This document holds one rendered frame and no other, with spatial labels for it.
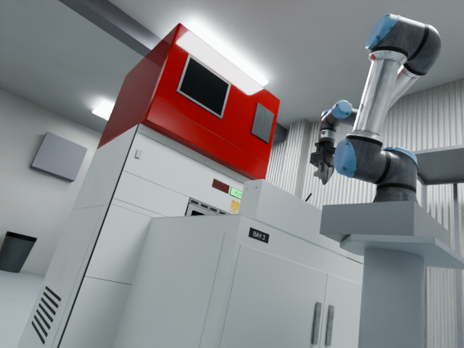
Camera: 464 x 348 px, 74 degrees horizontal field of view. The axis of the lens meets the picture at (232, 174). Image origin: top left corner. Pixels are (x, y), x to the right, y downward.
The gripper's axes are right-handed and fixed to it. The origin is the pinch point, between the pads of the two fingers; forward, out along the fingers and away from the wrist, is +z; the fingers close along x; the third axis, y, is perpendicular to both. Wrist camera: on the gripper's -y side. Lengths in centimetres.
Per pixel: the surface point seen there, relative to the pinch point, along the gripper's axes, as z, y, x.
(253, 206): 24.2, -1.7, 39.9
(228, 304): 55, -4, 44
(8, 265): 101, 581, 38
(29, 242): 57, 581, 23
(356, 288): 39.8, -4.3, -24.3
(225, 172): -8, 59, 12
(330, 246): 27.1, -4.0, -2.6
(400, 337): 53, -38, 14
